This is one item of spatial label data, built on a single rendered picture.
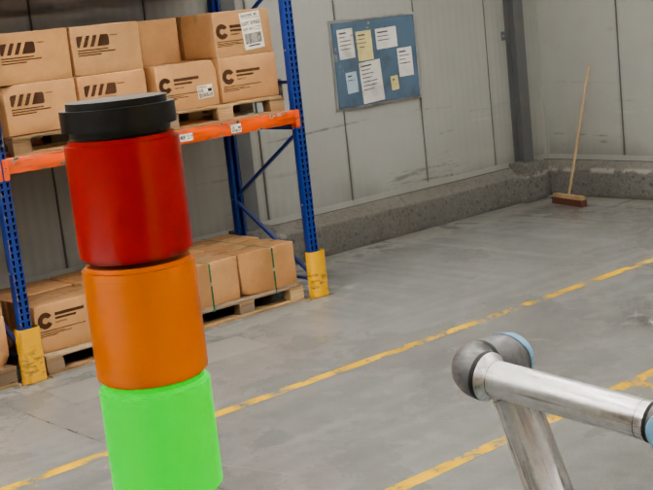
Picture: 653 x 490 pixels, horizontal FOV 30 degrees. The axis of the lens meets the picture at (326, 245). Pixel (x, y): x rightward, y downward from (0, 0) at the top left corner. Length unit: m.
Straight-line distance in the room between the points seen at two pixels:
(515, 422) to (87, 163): 2.49
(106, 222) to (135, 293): 0.03
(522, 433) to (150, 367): 2.46
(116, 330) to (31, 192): 9.92
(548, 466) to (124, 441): 2.46
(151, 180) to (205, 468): 0.13
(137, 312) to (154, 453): 0.06
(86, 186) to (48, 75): 8.55
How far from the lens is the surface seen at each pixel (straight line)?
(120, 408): 0.54
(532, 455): 2.96
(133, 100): 0.52
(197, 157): 11.29
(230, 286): 10.00
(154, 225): 0.52
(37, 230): 10.48
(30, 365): 8.96
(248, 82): 10.01
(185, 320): 0.53
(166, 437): 0.54
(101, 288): 0.53
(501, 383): 2.79
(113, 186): 0.52
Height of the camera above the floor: 2.37
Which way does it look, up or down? 11 degrees down
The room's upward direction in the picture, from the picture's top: 6 degrees counter-clockwise
